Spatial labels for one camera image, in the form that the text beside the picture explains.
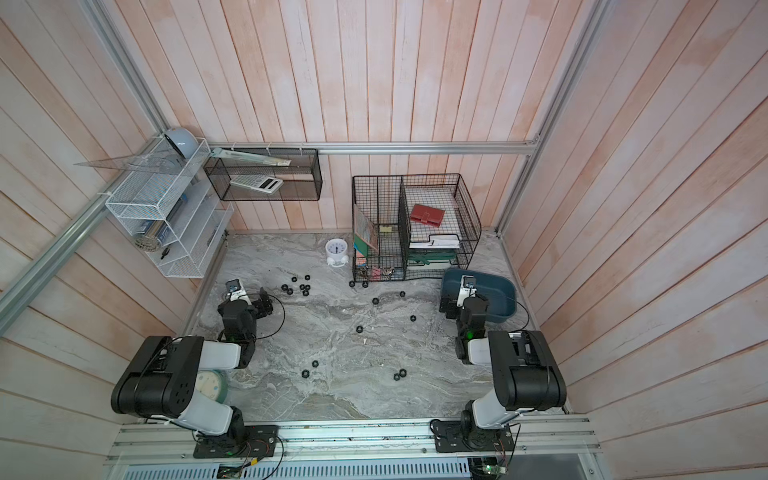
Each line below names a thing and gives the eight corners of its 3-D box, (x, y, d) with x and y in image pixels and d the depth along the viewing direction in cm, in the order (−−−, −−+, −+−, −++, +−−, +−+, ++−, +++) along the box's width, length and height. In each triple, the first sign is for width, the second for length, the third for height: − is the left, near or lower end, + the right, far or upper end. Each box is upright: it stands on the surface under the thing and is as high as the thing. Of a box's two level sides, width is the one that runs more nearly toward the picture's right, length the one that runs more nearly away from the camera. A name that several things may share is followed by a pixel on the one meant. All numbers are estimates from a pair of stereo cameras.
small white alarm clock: (324, 267, 111) (322, 261, 109) (327, 244, 119) (326, 238, 116) (347, 267, 111) (347, 261, 109) (349, 244, 119) (349, 238, 116)
